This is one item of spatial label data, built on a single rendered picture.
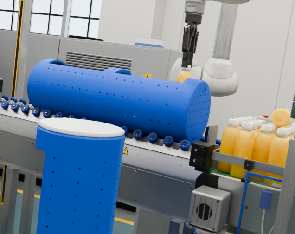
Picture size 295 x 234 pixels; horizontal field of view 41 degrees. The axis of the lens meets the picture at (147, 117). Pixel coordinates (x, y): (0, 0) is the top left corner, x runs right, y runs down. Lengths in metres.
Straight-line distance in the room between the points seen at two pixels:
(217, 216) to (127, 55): 2.29
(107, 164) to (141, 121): 0.51
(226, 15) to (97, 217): 1.44
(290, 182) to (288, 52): 3.23
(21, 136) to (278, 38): 3.07
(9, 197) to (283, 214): 1.50
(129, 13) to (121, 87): 2.86
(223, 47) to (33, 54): 2.15
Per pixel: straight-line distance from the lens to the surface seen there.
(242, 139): 1.47
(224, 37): 2.30
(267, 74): 4.42
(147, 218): 2.38
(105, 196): 1.26
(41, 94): 2.02
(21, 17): 2.79
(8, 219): 2.35
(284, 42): 4.43
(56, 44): 3.81
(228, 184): 1.48
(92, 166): 1.21
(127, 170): 1.76
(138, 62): 3.40
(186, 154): 1.64
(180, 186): 1.66
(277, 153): 1.45
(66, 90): 1.91
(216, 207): 1.37
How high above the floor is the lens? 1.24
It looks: 7 degrees down
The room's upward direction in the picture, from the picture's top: 8 degrees clockwise
